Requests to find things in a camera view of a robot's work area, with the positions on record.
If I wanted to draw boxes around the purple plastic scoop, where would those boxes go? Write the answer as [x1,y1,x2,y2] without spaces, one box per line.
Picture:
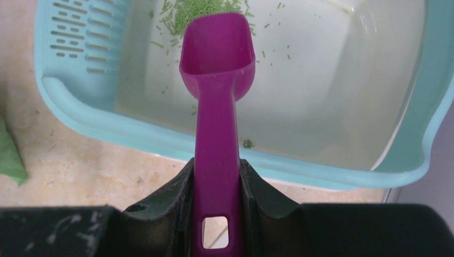
[179,12,256,256]

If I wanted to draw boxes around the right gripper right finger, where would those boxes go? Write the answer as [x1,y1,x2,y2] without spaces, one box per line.
[240,160,453,256]

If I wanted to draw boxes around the teal litter box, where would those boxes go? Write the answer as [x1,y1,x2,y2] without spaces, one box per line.
[34,0,454,191]

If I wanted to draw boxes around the green litter pile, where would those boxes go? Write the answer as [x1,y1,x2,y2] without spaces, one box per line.
[149,0,295,68]

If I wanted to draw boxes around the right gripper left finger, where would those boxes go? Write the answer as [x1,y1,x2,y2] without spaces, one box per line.
[1,161,194,256]

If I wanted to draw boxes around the green litter bag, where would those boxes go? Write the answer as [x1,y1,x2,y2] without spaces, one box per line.
[1,118,28,186]

